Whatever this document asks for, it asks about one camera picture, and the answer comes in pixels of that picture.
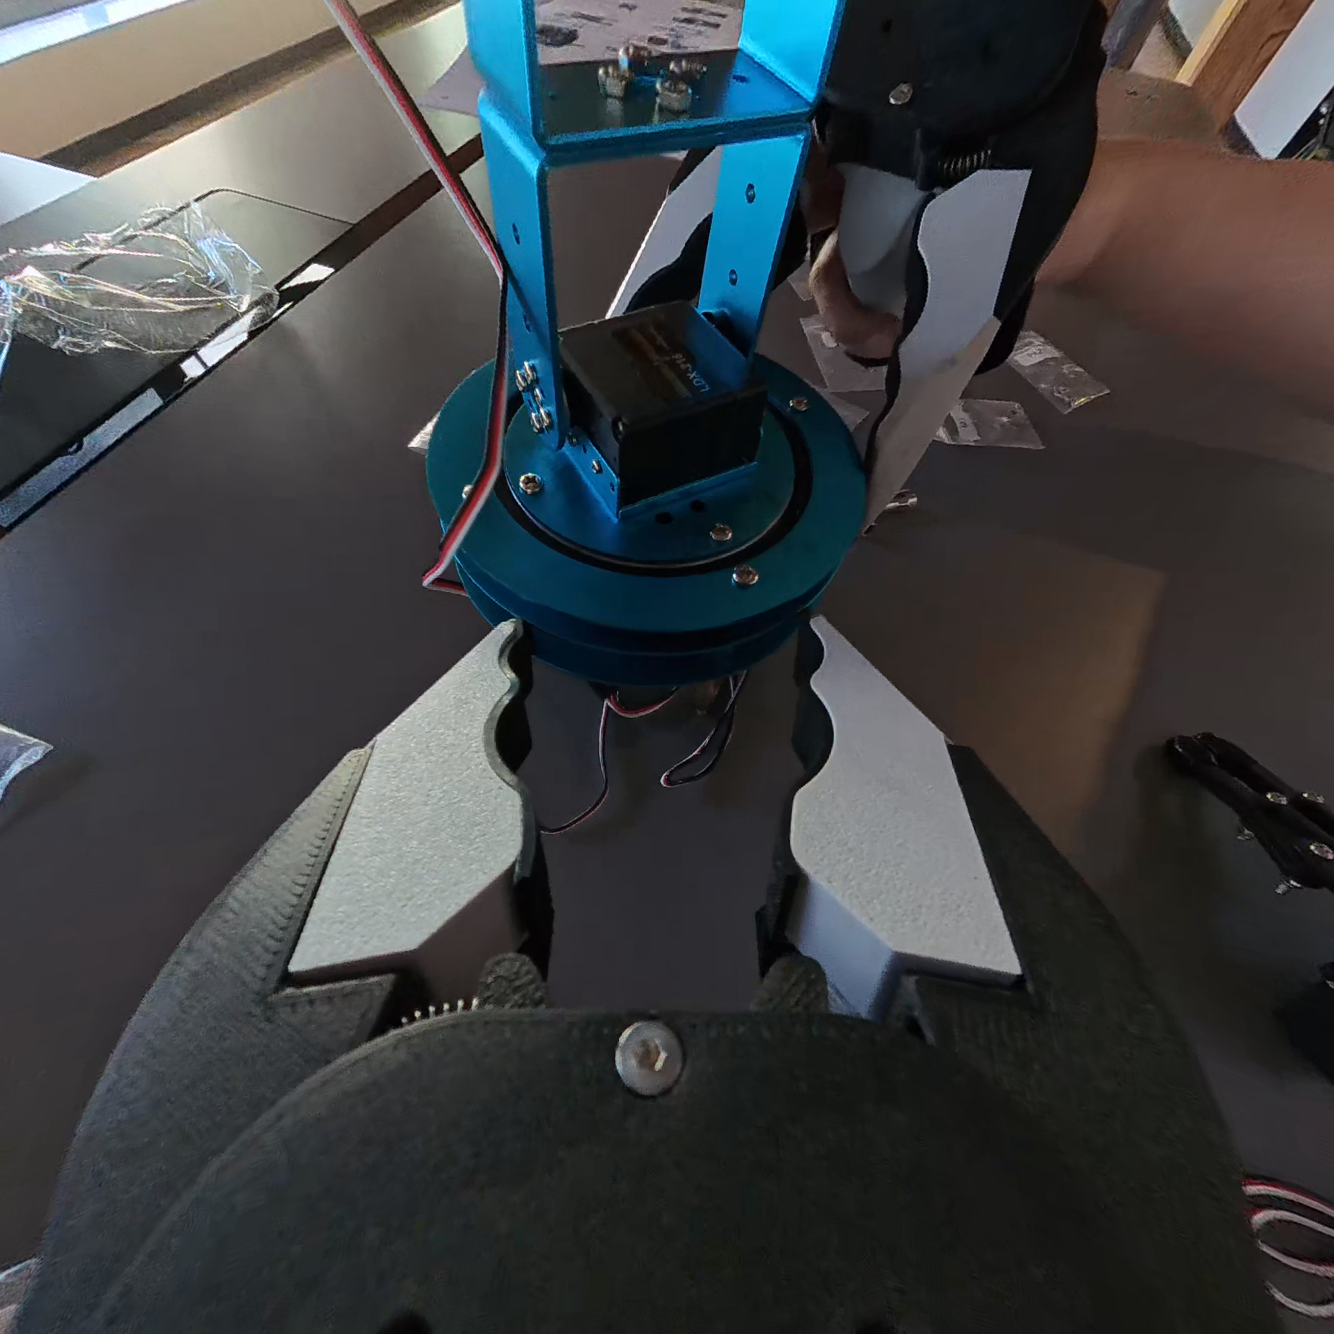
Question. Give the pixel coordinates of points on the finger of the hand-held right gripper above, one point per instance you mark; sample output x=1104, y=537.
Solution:
x=667, y=219
x=960, y=293

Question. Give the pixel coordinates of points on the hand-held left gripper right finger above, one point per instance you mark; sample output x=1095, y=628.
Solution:
x=907, y=855

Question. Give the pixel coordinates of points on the black metal bracket assembly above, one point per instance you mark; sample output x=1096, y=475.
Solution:
x=1261, y=802

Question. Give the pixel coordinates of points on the dark grey desk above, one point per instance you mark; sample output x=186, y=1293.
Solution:
x=208, y=626

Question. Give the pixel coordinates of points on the person's right forearm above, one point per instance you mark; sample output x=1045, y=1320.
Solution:
x=1198, y=261

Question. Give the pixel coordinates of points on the crumpled clear plastic wrap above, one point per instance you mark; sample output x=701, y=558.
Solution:
x=135, y=270

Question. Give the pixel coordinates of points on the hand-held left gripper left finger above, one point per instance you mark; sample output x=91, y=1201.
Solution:
x=416, y=834

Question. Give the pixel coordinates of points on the blue round metal base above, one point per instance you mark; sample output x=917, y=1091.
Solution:
x=647, y=604

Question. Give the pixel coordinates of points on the person's right hand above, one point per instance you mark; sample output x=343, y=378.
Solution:
x=834, y=302

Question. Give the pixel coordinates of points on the scattered small clear parts bags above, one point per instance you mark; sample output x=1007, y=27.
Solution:
x=1053, y=364

